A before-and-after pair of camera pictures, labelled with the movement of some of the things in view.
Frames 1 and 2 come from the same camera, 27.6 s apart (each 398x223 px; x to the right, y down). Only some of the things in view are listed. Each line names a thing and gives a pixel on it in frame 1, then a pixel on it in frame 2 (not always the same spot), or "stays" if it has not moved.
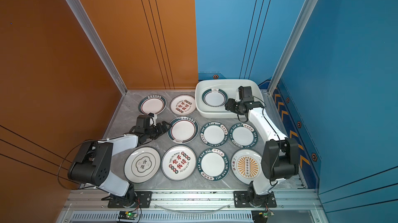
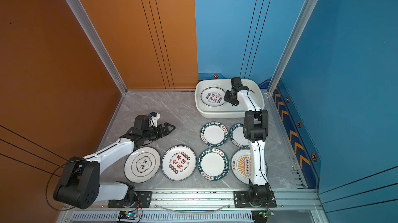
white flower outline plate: x=142 y=165 stays
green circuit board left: x=130 y=215 stays
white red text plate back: x=183 y=105 to x=213 y=96
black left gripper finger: x=159 y=130 stays
